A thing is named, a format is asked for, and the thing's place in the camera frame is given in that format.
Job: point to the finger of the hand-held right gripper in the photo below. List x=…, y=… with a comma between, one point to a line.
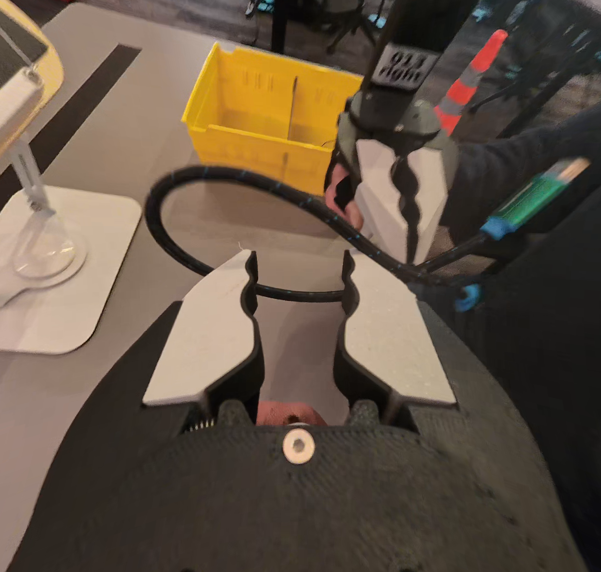
x=430, y=196
x=380, y=196

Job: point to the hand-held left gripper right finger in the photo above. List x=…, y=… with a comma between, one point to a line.
x=394, y=347

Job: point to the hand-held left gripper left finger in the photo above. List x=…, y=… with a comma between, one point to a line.
x=202, y=347

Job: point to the yellow plastic bin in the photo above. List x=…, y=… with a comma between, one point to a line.
x=244, y=112

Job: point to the person's right forearm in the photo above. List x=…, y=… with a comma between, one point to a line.
x=507, y=164

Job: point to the person's right hand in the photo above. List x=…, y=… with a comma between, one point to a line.
x=343, y=196

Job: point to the orange traffic cone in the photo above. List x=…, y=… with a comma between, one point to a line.
x=470, y=79

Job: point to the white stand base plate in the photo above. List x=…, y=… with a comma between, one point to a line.
x=56, y=290

